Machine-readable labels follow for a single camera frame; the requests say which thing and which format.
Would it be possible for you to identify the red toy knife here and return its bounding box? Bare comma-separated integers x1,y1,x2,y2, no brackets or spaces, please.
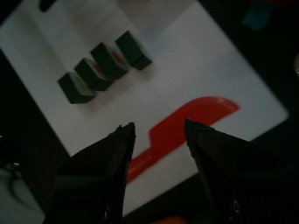
126,95,241,185

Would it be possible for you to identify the toy sushi piece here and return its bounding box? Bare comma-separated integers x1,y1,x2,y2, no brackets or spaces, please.
72,57,115,92
114,30,155,71
56,71,99,105
88,42,131,81

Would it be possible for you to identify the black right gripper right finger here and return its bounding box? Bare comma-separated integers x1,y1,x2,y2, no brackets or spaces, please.
182,118,299,224

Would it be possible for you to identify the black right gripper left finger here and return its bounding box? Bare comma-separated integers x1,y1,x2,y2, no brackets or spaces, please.
42,122,136,224

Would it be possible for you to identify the white cutting board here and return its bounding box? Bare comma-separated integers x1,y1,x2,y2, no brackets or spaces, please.
0,0,291,217

